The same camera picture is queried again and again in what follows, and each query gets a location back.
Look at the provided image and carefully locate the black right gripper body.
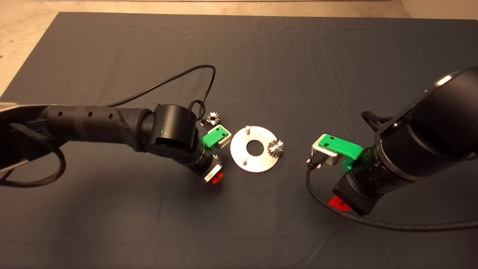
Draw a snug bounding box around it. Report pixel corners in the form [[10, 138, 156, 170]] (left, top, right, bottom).
[[333, 164, 381, 216]]

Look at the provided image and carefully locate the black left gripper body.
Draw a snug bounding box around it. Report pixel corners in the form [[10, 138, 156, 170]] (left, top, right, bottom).
[[192, 150, 224, 183]]

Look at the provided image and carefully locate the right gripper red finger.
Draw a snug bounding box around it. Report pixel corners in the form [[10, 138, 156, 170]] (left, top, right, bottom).
[[328, 196, 353, 212]]

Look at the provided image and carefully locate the round metal carrier plate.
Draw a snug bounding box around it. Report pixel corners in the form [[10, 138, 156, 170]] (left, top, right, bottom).
[[230, 126, 280, 173]]

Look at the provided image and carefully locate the dark grey table cloth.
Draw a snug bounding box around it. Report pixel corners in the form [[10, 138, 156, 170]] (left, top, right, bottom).
[[0, 12, 478, 269]]

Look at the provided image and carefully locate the left green camera mount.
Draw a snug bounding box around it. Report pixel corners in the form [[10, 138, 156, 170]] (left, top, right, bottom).
[[202, 126, 228, 149]]

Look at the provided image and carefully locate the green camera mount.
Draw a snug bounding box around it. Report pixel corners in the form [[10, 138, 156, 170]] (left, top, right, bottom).
[[318, 134, 363, 172], [202, 126, 228, 149]]

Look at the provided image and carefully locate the left silver camera box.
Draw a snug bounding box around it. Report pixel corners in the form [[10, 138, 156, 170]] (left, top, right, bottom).
[[209, 125, 232, 149]]

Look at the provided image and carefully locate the silver camera box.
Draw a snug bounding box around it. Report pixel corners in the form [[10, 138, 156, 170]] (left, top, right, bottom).
[[209, 125, 232, 149], [311, 139, 341, 166]]

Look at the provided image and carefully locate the right green camera mount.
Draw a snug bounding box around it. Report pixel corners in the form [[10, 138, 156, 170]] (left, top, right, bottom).
[[318, 134, 363, 172]]

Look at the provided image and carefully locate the right silver camera box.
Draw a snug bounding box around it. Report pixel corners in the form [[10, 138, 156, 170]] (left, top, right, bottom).
[[311, 139, 341, 166]]

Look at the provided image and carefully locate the left black camera cable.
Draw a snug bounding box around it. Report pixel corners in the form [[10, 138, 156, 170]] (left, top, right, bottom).
[[99, 65, 217, 126]]

